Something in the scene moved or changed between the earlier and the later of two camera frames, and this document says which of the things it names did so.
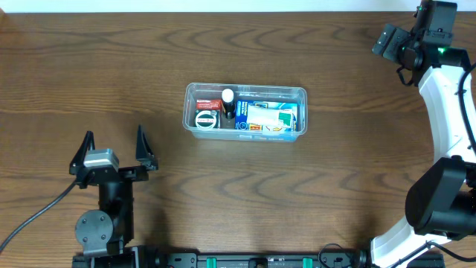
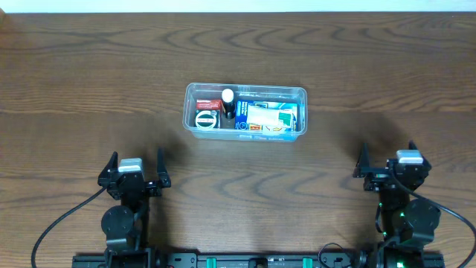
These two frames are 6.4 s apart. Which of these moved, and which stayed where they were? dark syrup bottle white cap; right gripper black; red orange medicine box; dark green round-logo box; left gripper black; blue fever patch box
Moved: right gripper black; left gripper black
Stayed: red orange medicine box; dark syrup bottle white cap; dark green round-logo box; blue fever patch box
